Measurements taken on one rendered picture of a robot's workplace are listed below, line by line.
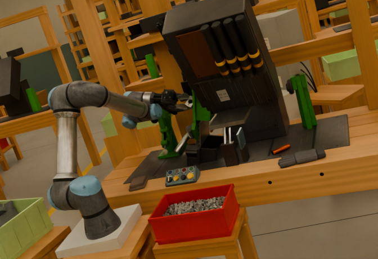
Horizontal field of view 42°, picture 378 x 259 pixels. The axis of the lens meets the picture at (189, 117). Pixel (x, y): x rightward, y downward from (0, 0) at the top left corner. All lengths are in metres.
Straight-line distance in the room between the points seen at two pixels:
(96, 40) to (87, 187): 1.09
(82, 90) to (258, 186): 0.84
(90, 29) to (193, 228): 1.38
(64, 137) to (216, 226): 0.74
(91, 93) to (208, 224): 0.72
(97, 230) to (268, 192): 0.73
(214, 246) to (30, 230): 0.99
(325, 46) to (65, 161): 1.41
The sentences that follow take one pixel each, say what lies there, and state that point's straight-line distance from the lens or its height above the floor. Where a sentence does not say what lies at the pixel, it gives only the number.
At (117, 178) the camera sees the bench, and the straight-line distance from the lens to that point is 2.69.
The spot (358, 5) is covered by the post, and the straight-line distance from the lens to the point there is 2.52.
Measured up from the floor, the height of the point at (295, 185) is 0.82.
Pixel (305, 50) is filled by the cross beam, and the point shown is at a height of 1.24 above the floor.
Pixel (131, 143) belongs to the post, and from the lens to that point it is 2.94.
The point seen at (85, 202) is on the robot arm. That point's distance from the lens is 2.01.
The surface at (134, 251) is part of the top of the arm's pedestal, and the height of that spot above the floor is 0.84.
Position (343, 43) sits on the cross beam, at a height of 1.23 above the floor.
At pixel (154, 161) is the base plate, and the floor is 0.90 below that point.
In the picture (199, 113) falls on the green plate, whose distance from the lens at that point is 2.34.
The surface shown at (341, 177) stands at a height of 0.82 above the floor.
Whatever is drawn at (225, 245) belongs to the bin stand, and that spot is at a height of 0.78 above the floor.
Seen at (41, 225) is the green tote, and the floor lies 0.84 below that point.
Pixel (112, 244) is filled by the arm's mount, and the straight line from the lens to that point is 2.00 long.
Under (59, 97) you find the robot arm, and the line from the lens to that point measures 2.16.
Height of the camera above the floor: 1.72
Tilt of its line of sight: 14 degrees down
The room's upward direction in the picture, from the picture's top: 17 degrees counter-clockwise
